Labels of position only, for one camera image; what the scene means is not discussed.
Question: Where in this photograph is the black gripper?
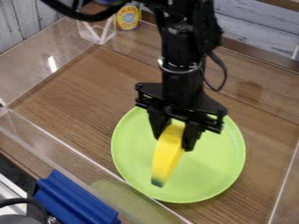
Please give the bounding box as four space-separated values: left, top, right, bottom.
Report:
135 65 228 151

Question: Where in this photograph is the yellow toy banana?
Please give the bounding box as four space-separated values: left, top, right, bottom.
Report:
151 123 183 187

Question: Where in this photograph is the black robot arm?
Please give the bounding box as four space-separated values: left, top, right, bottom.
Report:
135 0 228 151

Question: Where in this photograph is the green round plate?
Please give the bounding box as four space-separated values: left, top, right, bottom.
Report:
111 108 247 204

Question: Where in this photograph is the blue plastic block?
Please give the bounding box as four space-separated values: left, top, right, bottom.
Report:
32 170 122 224

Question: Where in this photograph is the yellow blue labelled can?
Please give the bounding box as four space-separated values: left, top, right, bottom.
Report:
115 2 142 31

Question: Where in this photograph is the clear acrylic corner bracket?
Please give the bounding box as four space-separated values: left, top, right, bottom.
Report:
78 16 118 46

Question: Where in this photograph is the clear acrylic tray wall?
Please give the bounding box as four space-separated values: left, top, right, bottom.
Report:
0 108 192 224

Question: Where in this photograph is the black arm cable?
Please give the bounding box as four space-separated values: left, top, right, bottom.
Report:
39 0 130 23

